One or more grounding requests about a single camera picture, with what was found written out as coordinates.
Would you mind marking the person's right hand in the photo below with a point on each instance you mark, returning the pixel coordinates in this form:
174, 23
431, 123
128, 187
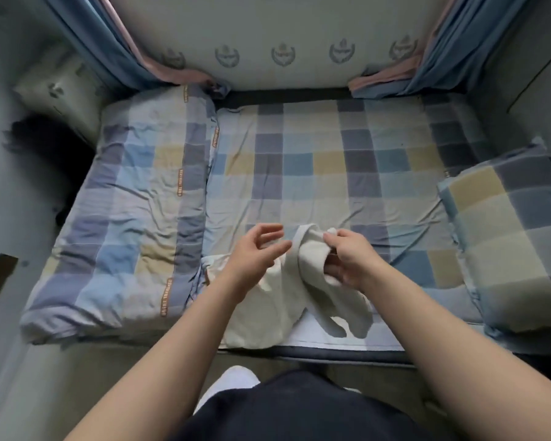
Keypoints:
358, 261

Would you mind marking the person's left hand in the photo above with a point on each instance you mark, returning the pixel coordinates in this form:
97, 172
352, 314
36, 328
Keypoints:
248, 261

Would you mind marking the person's left forearm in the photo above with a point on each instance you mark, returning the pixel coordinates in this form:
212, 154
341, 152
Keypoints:
156, 372

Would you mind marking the plaid quilt with orange tags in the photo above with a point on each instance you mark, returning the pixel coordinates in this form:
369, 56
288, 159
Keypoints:
138, 206

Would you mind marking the person's dark shirt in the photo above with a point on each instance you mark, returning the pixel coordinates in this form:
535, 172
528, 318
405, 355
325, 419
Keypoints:
303, 408

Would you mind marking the person's white shorts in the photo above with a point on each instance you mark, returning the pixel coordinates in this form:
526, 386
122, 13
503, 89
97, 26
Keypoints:
225, 381

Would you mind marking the grey padded headboard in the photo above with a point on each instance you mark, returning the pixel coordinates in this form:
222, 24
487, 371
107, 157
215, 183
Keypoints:
533, 78

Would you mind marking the person's right forearm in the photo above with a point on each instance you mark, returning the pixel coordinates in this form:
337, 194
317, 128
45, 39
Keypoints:
468, 363

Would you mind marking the plaid pillow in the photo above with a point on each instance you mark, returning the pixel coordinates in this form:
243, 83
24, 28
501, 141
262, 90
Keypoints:
505, 234

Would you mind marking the beige jeans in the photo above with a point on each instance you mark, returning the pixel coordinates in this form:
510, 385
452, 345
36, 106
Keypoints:
275, 312

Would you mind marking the bed with plaid sheet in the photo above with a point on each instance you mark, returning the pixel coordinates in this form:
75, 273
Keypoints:
349, 160

